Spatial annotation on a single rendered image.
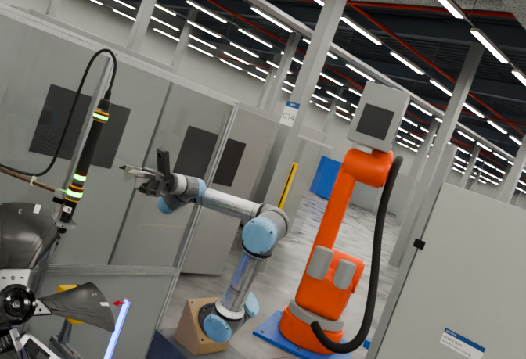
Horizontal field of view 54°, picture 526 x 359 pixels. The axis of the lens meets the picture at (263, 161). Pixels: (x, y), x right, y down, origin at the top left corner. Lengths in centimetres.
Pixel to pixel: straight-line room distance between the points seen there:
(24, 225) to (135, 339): 153
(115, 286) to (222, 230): 357
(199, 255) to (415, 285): 383
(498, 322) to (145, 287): 183
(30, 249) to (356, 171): 404
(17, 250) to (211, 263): 481
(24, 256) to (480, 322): 204
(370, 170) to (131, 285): 308
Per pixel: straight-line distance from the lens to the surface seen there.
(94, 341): 303
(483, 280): 277
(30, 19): 228
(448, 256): 282
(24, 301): 171
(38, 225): 184
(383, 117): 528
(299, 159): 735
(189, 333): 222
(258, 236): 178
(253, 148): 625
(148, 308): 315
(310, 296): 538
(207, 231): 622
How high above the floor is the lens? 193
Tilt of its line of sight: 3 degrees down
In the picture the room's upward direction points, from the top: 20 degrees clockwise
